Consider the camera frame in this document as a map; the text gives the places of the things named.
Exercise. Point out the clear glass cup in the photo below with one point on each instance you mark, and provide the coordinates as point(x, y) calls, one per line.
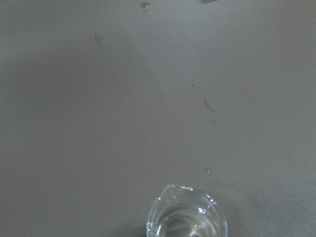
point(181, 211)

